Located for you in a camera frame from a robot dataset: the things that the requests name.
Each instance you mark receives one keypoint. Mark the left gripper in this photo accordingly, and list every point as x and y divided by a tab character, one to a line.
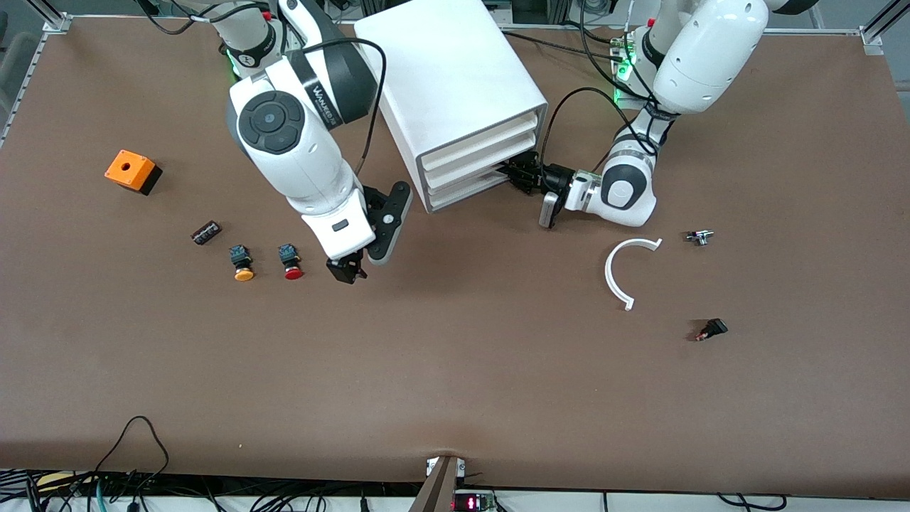
553	178

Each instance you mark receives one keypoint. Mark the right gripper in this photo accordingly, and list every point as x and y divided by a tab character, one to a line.
346	269

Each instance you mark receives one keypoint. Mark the white shallow drawer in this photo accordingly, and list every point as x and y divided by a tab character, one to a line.
469	188
476	163
476	142

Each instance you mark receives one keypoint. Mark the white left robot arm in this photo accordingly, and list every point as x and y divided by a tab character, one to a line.
711	57

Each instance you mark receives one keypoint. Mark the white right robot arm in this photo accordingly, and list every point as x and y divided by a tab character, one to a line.
298	156

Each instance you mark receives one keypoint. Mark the red push button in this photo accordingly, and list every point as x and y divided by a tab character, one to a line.
293	272

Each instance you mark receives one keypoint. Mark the yellow push button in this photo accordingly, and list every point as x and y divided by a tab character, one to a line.
243	273

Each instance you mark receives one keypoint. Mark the white drawer cabinet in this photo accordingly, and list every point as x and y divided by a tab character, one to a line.
448	64

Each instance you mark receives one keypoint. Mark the white curved plastic piece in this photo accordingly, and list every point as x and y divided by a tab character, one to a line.
608	274

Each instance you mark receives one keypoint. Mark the small black terminal block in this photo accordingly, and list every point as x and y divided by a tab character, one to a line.
206	233

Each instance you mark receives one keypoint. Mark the orange box with black base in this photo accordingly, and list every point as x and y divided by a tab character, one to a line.
128	171

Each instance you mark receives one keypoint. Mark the small red led display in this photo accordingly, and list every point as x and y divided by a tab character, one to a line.
473	503

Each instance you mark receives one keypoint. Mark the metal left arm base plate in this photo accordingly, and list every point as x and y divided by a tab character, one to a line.
620	85

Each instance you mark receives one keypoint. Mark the small metal toggle switch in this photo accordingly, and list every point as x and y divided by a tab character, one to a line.
700	237

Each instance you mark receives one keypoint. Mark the small black rocker switch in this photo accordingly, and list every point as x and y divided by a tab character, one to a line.
714	328

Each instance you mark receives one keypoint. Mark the brown camera post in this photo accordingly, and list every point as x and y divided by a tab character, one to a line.
437	491

